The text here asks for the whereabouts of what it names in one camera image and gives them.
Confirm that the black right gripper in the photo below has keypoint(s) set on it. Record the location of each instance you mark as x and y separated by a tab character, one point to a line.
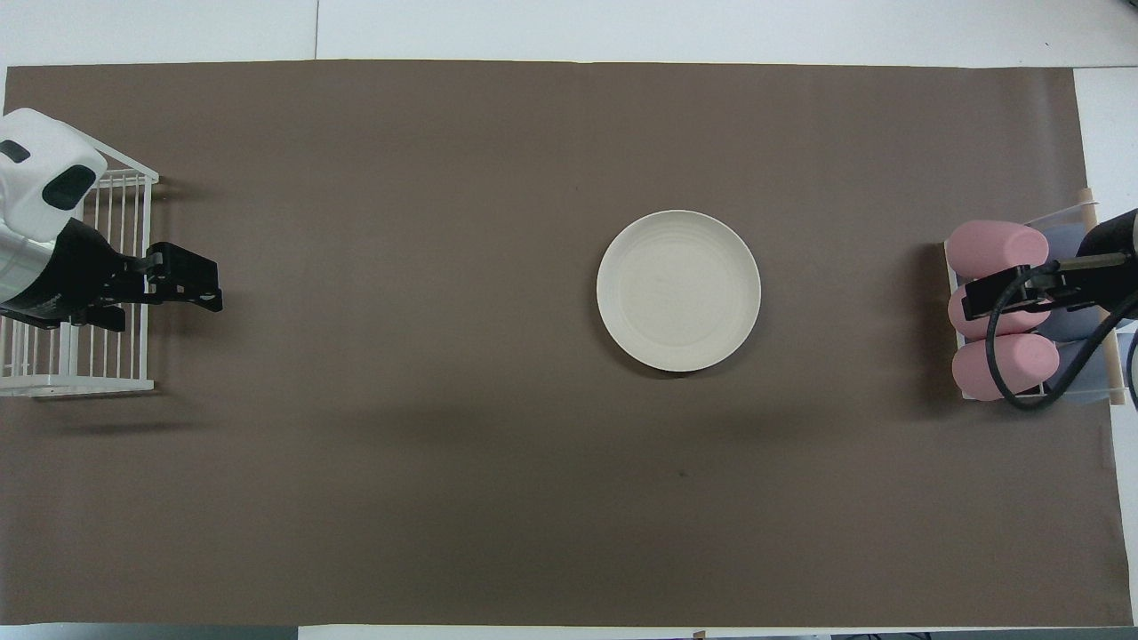
1116	284

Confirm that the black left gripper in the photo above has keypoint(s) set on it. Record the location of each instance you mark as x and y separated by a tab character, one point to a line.
84	276

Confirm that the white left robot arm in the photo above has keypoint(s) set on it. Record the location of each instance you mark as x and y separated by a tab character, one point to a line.
27	222

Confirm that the round cream plate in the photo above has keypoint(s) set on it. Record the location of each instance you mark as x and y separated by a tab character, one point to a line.
678	291

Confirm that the pink plastic cup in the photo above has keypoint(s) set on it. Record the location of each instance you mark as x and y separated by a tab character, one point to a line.
1022	324
1022	369
987	244

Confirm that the blue plastic cup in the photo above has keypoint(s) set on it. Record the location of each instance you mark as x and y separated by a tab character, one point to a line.
1067	322
1062	244
1099	382

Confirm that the cup rack with wooden rod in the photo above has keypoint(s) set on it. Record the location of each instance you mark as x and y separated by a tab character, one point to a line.
1112	364

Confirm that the brown table mat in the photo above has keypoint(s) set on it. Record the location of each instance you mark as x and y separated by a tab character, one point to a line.
444	267

